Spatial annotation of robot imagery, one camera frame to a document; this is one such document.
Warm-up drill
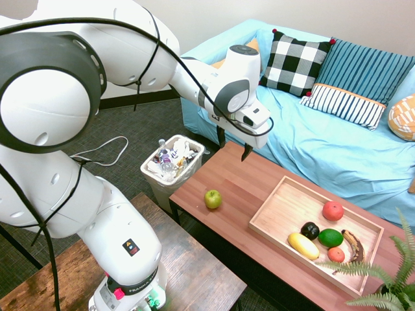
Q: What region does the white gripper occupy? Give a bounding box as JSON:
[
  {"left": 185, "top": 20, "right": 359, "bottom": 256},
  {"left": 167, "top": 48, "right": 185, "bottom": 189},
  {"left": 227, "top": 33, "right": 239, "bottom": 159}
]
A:
[{"left": 209, "top": 109, "right": 269, "bottom": 163}]

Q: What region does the blue striped pillow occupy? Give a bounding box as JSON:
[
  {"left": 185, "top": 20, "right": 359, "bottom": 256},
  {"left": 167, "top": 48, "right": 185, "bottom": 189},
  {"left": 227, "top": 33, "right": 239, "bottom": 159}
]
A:
[{"left": 313, "top": 38, "right": 415, "bottom": 106}]

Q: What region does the black camera stand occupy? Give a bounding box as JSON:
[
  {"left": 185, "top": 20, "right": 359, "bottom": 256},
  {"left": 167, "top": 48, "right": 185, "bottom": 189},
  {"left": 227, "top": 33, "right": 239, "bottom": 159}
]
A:
[{"left": 0, "top": 224, "right": 43, "bottom": 270}]

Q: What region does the green apple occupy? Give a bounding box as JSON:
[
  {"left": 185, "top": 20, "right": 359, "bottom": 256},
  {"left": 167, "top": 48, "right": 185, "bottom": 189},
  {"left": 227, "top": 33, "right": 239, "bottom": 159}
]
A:
[{"left": 204, "top": 189, "right": 223, "bottom": 210}]

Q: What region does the crumpled white paper trash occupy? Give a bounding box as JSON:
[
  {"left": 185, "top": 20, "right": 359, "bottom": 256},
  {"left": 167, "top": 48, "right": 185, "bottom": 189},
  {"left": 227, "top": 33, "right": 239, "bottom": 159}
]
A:
[{"left": 170, "top": 137, "right": 195, "bottom": 159}]

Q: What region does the white floor cable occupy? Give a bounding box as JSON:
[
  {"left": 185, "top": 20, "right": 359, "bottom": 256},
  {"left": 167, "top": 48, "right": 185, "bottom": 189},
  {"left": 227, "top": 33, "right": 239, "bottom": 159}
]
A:
[{"left": 73, "top": 135, "right": 129, "bottom": 168}]

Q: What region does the reddish wooden coffee table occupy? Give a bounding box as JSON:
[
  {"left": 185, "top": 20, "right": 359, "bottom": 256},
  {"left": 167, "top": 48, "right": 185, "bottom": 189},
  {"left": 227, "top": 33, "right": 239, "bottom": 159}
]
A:
[{"left": 168, "top": 141, "right": 415, "bottom": 311}]

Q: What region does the white navy striped pillow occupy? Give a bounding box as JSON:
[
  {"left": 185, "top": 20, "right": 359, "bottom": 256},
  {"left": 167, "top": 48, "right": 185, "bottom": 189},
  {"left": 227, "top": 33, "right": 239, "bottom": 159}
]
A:
[{"left": 298, "top": 83, "right": 387, "bottom": 132}]

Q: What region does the black round fruit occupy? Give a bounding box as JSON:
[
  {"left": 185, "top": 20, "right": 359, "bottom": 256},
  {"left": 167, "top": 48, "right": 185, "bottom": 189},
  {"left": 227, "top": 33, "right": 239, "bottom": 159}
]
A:
[{"left": 300, "top": 222, "right": 321, "bottom": 241}]

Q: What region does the yellow oblong fruit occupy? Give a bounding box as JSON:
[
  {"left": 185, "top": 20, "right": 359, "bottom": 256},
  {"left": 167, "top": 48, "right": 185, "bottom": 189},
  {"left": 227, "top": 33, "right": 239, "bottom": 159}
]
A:
[{"left": 287, "top": 233, "right": 320, "bottom": 260}]

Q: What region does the plastic bottle purple label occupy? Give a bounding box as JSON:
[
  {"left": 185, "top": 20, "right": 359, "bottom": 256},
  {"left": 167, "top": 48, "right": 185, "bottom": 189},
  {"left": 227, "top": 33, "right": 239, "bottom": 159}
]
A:
[{"left": 158, "top": 138, "right": 178, "bottom": 172}]

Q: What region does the green fern plant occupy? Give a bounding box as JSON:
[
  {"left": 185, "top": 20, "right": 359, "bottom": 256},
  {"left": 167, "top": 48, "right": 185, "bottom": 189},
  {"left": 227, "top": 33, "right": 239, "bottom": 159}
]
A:
[{"left": 316, "top": 207, "right": 415, "bottom": 311}]

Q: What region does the red round fruit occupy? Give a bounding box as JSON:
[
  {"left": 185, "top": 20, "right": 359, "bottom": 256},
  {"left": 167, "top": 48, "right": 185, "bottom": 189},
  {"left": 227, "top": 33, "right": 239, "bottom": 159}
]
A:
[{"left": 322, "top": 200, "right": 345, "bottom": 222}]

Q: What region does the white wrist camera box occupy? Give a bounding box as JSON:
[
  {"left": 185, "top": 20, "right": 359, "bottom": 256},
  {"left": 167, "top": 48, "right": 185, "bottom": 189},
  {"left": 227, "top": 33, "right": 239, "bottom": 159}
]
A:
[{"left": 232, "top": 100, "right": 272, "bottom": 131}]

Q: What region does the light blue sofa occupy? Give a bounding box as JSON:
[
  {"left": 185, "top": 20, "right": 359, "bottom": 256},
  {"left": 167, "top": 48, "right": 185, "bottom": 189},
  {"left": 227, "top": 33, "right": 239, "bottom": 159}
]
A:
[{"left": 180, "top": 18, "right": 415, "bottom": 227}]

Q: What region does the black white checkered pillow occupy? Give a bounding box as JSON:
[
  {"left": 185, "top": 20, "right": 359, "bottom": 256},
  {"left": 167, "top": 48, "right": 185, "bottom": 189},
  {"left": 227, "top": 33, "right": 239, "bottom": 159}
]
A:
[{"left": 259, "top": 28, "right": 337, "bottom": 97}]

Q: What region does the small orange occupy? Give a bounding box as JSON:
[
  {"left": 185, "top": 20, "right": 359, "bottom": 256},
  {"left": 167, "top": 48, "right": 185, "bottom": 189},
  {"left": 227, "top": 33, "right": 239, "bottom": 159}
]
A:
[{"left": 327, "top": 247, "right": 346, "bottom": 264}]

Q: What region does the rustic brown robot table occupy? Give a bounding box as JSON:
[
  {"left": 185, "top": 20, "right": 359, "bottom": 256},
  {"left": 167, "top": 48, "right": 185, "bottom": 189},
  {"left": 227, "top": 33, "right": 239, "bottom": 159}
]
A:
[{"left": 0, "top": 191, "right": 248, "bottom": 311}]

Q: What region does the yellow white patterned bolster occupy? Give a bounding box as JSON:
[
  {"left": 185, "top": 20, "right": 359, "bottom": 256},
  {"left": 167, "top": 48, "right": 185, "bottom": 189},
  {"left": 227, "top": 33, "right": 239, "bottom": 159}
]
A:
[{"left": 388, "top": 93, "right": 415, "bottom": 142}]

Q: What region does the green avocado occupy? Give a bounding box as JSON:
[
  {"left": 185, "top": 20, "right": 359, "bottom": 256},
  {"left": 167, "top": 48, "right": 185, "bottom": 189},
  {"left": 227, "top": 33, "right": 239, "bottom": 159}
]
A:
[{"left": 318, "top": 228, "right": 344, "bottom": 249}]

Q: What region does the beige trash bin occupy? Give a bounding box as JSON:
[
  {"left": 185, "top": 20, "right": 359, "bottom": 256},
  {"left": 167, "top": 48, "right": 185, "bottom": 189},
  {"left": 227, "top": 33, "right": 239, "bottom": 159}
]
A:
[{"left": 139, "top": 134, "right": 206, "bottom": 214}]

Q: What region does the brown spotted banana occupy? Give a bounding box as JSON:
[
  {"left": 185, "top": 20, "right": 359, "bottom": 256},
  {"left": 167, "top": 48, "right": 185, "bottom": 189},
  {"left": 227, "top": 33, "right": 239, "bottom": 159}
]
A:
[{"left": 340, "top": 229, "right": 366, "bottom": 264}]

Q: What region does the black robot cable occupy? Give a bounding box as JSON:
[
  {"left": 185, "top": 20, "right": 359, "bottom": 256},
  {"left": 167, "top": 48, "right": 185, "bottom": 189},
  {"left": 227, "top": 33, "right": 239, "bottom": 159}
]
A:
[{"left": 0, "top": 6, "right": 275, "bottom": 311}]

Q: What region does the wooden tray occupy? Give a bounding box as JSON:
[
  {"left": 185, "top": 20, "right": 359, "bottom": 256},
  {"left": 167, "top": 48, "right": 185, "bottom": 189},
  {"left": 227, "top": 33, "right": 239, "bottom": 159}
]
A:
[{"left": 248, "top": 176, "right": 385, "bottom": 297}]

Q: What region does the plain mustard pillow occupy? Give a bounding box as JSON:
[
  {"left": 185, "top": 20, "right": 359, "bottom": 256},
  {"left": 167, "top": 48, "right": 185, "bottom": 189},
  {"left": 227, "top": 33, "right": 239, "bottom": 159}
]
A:
[{"left": 210, "top": 38, "right": 261, "bottom": 71}]

